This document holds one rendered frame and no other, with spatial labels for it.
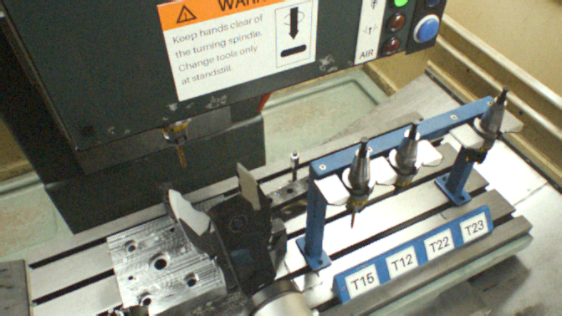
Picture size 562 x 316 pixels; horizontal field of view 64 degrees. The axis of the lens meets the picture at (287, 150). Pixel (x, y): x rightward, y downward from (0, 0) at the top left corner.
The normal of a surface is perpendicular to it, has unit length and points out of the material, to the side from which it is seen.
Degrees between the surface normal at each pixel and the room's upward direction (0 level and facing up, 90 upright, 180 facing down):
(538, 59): 90
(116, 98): 90
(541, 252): 24
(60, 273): 0
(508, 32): 90
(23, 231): 0
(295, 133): 0
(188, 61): 90
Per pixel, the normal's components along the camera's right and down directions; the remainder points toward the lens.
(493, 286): -0.37, -0.49
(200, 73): 0.44, 0.66
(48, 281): 0.00, -0.68
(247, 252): 0.46, 0.25
